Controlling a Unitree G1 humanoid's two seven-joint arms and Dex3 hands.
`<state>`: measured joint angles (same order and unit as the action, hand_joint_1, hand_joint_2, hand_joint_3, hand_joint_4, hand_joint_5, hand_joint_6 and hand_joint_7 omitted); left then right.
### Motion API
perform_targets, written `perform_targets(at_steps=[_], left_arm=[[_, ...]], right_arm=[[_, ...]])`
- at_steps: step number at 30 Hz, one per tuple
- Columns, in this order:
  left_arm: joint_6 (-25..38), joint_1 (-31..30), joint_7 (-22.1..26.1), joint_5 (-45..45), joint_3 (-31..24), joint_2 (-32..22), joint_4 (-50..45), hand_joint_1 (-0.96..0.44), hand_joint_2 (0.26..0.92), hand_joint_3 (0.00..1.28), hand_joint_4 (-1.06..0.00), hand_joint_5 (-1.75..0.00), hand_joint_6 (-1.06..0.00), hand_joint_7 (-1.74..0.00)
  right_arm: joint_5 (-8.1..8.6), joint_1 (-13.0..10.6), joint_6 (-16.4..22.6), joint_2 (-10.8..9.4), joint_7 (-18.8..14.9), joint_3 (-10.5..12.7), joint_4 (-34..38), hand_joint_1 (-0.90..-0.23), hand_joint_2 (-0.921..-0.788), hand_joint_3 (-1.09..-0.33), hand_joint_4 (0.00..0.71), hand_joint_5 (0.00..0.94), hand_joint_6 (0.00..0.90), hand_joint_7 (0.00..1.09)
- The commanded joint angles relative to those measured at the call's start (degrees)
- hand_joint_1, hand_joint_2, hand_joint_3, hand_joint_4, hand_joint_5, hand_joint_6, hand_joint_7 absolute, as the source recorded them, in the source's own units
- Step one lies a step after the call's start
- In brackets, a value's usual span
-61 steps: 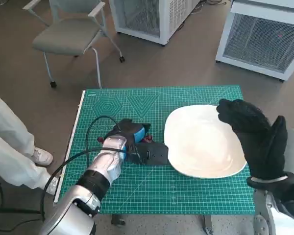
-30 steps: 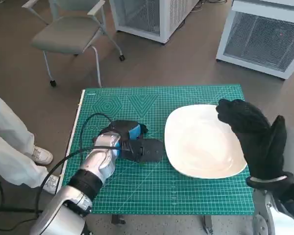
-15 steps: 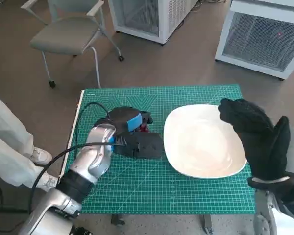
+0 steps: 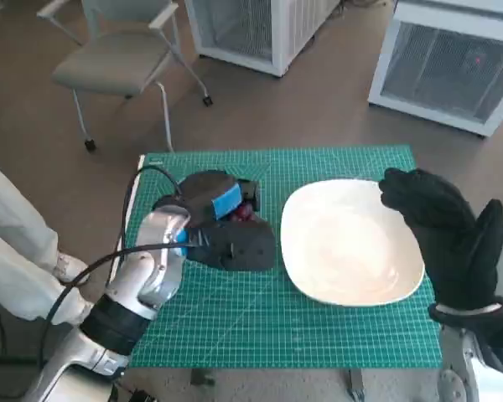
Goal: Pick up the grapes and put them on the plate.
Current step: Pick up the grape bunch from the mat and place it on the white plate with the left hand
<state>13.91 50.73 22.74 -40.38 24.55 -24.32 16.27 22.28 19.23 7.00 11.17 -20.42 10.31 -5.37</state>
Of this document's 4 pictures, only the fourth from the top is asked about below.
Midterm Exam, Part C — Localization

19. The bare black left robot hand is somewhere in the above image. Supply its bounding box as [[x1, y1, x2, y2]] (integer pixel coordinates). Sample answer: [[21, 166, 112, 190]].
[[177, 168, 262, 229]]

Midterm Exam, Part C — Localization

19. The wide white mesh cabinet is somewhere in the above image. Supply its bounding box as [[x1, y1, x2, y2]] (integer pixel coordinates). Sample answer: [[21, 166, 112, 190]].
[[366, 0, 503, 138]]

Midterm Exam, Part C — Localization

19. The red toy grape bunch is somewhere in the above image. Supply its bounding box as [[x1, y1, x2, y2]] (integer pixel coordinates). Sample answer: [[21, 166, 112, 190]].
[[230, 203, 255, 224]]

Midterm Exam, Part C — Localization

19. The tall white mesh cabinet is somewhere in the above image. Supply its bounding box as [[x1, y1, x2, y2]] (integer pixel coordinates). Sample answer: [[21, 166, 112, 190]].
[[183, 0, 343, 78]]

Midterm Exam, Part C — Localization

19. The grey office chair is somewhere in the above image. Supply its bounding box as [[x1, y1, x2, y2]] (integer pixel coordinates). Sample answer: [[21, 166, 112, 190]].
[[36, 0, 215, 152]]

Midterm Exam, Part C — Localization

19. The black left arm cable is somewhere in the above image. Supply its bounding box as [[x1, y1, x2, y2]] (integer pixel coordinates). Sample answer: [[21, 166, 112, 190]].
[[39, 166, 186, 365]]

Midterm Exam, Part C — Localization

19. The metal table bracket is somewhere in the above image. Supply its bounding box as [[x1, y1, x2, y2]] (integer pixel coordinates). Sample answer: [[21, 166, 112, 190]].
[[347, 368, 366, 401], [191, 368, 216, 387]]

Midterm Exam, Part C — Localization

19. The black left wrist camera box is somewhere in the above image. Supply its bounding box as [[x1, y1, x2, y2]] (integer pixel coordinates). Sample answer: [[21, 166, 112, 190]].
[[184, 216, 277, 274]]

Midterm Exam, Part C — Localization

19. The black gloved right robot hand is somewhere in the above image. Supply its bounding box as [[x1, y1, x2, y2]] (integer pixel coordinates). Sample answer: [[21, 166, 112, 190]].
[[378, 167, 503, 313]]

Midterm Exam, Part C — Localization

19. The green cutting mat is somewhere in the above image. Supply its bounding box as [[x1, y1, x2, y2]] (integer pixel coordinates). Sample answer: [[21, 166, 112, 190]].
[[123, 144, 443, 369]]

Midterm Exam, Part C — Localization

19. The white square plate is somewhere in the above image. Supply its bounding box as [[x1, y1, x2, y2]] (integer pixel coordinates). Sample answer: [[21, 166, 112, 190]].
[[280, 178, 427, 308]]

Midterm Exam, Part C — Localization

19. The person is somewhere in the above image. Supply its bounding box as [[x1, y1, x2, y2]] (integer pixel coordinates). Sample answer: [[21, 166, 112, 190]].
[[0, 150, 94, 326]]

